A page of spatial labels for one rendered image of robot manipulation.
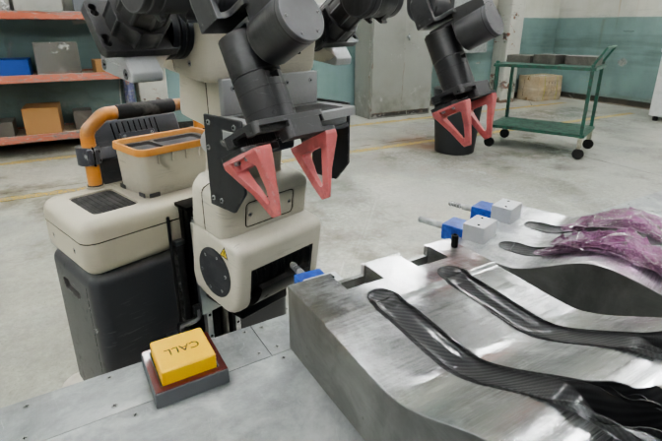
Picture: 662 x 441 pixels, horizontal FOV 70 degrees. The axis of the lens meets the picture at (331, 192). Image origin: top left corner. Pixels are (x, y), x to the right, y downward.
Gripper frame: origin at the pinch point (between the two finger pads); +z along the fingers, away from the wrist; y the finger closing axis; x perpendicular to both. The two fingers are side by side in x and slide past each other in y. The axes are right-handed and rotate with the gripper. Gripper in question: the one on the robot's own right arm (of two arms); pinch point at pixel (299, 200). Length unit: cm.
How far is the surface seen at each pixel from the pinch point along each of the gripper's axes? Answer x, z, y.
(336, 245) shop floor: 158, 32, 146
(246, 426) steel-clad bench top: 4.4, 19.8, -13.0
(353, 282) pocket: 3.6, 12.3, 6.8
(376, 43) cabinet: 310, -154, 466
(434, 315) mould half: -8.4, 16.7, 5.5
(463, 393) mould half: -16.4, 19.5, -4.1
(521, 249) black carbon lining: -5.1, 19.0, 35.2
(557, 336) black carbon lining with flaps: -18.1, 21.8, 10.9
